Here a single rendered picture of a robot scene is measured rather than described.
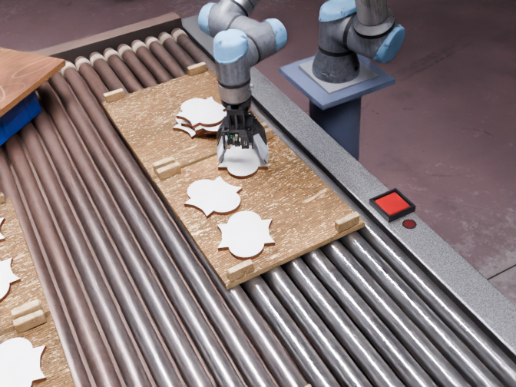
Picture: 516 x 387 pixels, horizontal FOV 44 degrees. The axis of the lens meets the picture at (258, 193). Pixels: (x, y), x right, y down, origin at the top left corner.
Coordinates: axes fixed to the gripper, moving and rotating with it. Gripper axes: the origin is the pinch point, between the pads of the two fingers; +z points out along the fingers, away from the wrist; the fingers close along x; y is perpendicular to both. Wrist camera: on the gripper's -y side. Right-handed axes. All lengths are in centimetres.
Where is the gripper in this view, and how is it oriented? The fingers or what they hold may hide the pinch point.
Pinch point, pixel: (243, 159)
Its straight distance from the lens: 162.7
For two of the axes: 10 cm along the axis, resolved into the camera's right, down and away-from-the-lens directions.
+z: 0.7, 7.5, 6.5
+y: -0.6, 6.6, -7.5
